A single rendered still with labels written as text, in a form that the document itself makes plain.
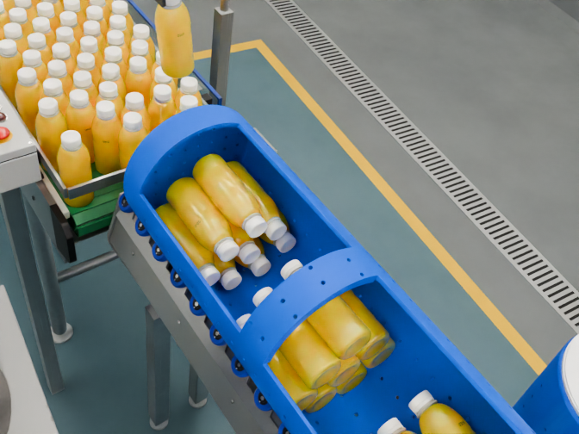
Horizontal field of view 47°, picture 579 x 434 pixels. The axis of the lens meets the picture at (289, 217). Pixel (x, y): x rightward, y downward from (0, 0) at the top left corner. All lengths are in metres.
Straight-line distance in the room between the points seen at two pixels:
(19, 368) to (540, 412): 0.92
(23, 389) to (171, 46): 0.67
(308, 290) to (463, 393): 0.32
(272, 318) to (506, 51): 3.36
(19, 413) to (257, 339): 0.36
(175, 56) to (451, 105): 2.43
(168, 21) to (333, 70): 2.37
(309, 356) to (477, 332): 1.63
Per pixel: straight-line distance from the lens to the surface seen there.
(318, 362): 1.05
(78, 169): 1.45
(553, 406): 1.33
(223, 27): 1.81
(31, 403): 1.07
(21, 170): 1.42
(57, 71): 1.61
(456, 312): 2.65
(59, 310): 2.26
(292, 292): 1.00
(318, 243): 1.28
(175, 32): 1.30
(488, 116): 3.62
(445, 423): 1.06
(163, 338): 1.76
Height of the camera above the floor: 2.02
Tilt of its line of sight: 47 degrees down
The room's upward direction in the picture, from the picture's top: 12 degrees clockwise
